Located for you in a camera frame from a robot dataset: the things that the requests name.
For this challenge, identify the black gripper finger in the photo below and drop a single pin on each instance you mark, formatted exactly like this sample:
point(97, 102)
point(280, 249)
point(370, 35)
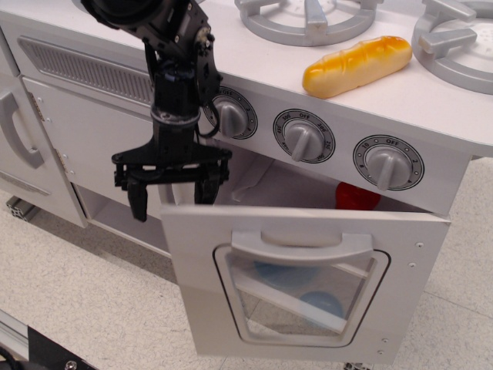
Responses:
point(207, 186)
point(137, 196)

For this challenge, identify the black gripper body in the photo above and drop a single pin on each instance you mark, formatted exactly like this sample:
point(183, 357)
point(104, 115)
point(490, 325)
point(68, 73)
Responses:
point(173, 155)

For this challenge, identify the white oven door with window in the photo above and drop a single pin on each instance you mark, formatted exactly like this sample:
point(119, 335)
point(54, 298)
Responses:
point(356, 311)

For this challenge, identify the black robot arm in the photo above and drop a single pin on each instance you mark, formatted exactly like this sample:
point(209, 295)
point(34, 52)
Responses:
point(178, 47)

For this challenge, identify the red toy in oven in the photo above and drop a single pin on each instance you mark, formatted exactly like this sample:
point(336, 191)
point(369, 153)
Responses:
point(350, 197)

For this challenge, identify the grey left control knob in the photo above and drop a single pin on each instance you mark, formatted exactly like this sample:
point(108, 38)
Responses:
point(238, 119)

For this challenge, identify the grey control knob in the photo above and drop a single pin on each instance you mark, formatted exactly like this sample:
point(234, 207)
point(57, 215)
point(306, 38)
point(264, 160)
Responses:
point(389, 163)
point(238, 119)
point(304, 136)

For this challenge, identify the white cabinet door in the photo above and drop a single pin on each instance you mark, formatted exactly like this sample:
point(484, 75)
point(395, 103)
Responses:
point(87, 133)

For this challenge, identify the white left door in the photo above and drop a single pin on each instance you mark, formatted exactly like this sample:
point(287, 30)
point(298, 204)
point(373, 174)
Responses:
point(46, 187)

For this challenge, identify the grey middle control knob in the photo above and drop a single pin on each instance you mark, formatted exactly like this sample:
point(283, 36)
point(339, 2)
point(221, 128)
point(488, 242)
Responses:
point(304, 136)

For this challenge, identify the blue toy bowl upper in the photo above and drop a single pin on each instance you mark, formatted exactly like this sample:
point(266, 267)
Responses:
point(280, 276)

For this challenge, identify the grey vent grille panel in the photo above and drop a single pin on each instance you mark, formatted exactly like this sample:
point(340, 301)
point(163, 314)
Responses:
point(86, 70)

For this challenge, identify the white toy kitchen body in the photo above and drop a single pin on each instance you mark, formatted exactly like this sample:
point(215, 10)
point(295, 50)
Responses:
point(446, 124)

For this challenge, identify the yellow toy bread loaf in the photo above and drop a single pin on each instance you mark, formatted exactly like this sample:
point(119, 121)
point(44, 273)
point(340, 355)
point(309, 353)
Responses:
point(361, 64)

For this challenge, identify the grey left stove burner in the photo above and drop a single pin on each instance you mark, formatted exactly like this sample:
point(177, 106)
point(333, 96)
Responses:
point(316, 31)

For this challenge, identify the grey stove burner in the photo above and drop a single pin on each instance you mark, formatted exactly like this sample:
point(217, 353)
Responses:
point(316, 31)
point(432, 48)

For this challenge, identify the grey right control knob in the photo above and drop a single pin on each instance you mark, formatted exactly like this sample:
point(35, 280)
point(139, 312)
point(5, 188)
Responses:
point(389, 163)

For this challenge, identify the grey right stove burner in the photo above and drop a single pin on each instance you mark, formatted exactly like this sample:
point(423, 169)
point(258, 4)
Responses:
point(432, 48)

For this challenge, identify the grey oven door handle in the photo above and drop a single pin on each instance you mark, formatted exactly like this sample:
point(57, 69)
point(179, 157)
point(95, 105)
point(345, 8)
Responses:
point(352, 247)

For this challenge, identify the aluminium frame rail left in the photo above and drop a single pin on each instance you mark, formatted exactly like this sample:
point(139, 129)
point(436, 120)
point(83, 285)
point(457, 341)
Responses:
point(21, 209)

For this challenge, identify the aluminium frame rail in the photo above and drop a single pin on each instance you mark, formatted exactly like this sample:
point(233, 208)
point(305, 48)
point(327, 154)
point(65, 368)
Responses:
point(357, 366)
point(21, 209)

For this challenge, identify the grey left door handle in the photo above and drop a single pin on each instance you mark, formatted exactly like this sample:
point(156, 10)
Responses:
point(31, 157)

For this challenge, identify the black base plate corner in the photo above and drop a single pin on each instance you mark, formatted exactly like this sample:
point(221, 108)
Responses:
point(36, 351)

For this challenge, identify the aluminium frame rail right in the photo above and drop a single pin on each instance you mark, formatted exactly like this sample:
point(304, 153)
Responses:
point(357, 366)

